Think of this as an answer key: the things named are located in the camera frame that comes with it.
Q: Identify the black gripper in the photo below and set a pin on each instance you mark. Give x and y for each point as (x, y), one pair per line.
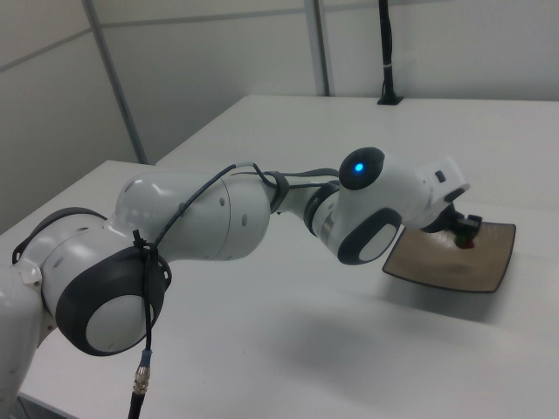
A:
(446, 218)

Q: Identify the red toy strawberry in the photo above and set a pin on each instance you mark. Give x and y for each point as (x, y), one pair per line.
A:
(465, 242)

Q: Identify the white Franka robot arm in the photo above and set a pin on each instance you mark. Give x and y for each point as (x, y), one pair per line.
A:
(196, 218)

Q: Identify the square brown ceramic plate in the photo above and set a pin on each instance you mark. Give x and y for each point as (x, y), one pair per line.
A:
(480, 262)

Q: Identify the black pole with base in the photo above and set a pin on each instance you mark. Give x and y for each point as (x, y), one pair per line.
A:
(387, 48)

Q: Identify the grey metal wall post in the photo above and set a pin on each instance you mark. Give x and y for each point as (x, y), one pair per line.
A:
(321, 48)
(118, 87)

